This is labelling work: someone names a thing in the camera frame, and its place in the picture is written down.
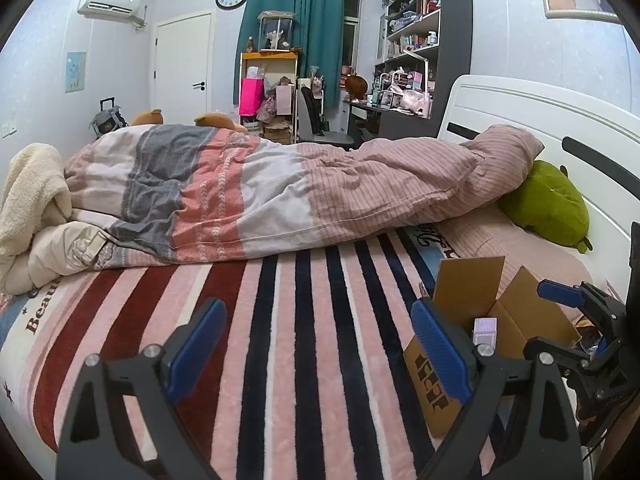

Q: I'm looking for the window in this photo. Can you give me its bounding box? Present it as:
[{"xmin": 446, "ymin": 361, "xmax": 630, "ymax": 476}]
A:
[{"xmin": 344, "ymin": 0, "xmax": 363, "ymax": 68}]

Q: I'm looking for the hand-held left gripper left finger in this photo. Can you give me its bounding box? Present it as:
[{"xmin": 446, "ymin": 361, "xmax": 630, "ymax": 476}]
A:
[{"xmin": 55, "ymin": 298, "xmax": 228, "ymax": 480}]

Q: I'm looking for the brown plush bear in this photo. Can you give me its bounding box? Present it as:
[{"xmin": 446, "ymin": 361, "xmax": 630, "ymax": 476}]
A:
[
  {"xmin": 130, "ymin": 108, "xmax": 166, "ymax": 127},
  {"xmin": 194, "ymin": 112, "xmax": 248, "ymax": 133}
]

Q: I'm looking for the grey trolley backpack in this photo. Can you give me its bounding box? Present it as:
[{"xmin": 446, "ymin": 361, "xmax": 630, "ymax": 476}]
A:
[{"xmin": 90, "ymin": 97, "xmax": 130, "ymax": 141}]

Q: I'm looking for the white bed headboard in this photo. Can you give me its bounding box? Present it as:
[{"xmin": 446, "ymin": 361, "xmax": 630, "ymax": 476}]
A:
[{"xmin": 437, "ymin": 74, "xmax": 640, "ymax": 301}]

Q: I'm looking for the dark grey desk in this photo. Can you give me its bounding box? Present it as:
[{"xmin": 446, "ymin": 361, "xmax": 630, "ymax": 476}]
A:
[{"xmin": 342, "ymin": 97, "xmax": 443, "ymax": 141}]

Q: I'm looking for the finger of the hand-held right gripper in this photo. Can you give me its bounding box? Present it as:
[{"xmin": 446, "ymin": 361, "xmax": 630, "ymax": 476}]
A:
[
  {"xmin": 524, "ymin": 335, "xmax": 627, "ymax": 387},
  {"xmin": 537, "ymin": 281, "xmax": 627, "ymax": 342}
]

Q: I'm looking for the grey desk chair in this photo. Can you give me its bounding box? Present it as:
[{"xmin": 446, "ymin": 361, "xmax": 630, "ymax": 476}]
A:
[{"xmin": 296, "ymin": 77, "xmax": 356, "ymax": 148}]

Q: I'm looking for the pink ribbed pillow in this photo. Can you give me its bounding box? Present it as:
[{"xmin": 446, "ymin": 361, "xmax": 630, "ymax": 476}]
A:
[{"xmin": 437, "ymin": 205, "xmax": 598, "ymax": 306}]

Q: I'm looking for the cream quilt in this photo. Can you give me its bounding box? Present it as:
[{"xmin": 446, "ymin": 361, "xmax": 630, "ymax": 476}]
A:
[{"xmin": 7, "ymin": 220, "xmax": 113, "ymax": 295}]

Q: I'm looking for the striped patchwork duvet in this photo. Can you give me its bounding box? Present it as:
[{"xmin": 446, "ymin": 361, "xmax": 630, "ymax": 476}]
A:
[{"xmin": 64, "ymin": 124, "xmax": 545, "ymax": 267}]

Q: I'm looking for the pink plastic bag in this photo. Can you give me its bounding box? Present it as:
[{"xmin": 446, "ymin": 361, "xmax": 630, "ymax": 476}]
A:
[{"xmin": 400, "ymin": 89, "xmax": 433, "ymax": 113}]

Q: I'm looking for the green plush toy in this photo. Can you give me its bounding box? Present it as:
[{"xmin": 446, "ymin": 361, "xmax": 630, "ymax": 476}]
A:
[{"xmin": 497, "ymin": 160, "xmax": 593, "ymax": 253}]

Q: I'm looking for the striped printed blanket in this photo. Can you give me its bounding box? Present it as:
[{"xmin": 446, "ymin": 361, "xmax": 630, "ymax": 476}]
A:
[{"xmin": 0, "ymin": 222, "xmax": 481, "ymax": 480}]

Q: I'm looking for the glass display case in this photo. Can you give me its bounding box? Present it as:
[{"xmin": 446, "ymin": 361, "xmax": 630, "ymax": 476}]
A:
[{"xmin": 256, "ymin": 11, "xmax": 296, "ymax": 53}]

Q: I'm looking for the yellow shelf rack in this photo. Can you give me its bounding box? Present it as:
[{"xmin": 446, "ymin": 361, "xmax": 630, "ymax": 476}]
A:
[{"xmin": 239, "ymin": 50, "xmax": 301, "ymax": 133}]

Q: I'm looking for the dark grey bookshelf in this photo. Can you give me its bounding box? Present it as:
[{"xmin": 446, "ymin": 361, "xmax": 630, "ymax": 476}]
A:
[{"xmin": 375, "ymin": 0, "xmax": 473, "ymax": 126}]

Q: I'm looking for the small blue wall poster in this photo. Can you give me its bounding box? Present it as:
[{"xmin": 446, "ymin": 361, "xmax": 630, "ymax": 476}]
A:
[{"xmin": 64, "ymin": 51, "xmax": 87, "ymax": 94}]

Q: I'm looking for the brown wig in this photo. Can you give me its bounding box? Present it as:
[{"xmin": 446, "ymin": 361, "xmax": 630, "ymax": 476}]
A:
[{"xmin": 344, "ymin": 75, "xmax": 370, "ymax": 101}]

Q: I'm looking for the small lilac box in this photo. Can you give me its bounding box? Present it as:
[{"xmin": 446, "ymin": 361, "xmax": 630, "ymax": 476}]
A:
[{"xmin": 472, "ymin": 316, "xmax": 500, "ymax": 346}]

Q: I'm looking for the pale pink gift bag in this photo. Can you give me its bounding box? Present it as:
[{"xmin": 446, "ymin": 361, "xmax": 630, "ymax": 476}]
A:
[{"xmin": 275, "ymin": 84, "xmax": 295, "ymax": 117}]

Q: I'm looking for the white door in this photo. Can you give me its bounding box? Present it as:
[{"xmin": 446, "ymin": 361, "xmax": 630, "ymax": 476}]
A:
[{"xmin": 152, "ymin": 11, "xmax": 213, "ymax": 126}]

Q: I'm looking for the teal curtain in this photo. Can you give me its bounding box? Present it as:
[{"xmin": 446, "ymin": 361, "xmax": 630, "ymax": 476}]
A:
[{"xmin": 232, "ymin": 0, "xmax": 347, "ymax": 111}]

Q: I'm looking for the small brown cardboard box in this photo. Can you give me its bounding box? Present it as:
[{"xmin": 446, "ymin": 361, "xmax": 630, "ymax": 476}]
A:
[{"xmin": 262, "ymin": 120, "xmax": 293, "ymax": 145}]

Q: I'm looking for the magenta gift bag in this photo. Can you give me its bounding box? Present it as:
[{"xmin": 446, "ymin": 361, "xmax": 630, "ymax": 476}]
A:
[{"xmin": 238, "ymin": 77, "xmax": 266, "ymax": 117}]

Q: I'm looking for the cream fleece blanket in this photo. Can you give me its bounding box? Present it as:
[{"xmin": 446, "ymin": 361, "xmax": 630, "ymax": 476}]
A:
[{"xmin": 0, "ymin": 142, "xmax": 73, "ymax": 281}]

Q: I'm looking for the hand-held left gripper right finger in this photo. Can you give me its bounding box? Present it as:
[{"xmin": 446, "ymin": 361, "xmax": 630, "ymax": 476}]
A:
[{"xmin": 410, "ymin": 298, "xmax": 585, "ymax": 480}]

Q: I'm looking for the white air conditioner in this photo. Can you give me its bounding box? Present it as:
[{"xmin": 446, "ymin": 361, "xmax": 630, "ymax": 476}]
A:
[{"xmin": 76, "ymin": 0, "xmax": 146, "ymax": 26}]

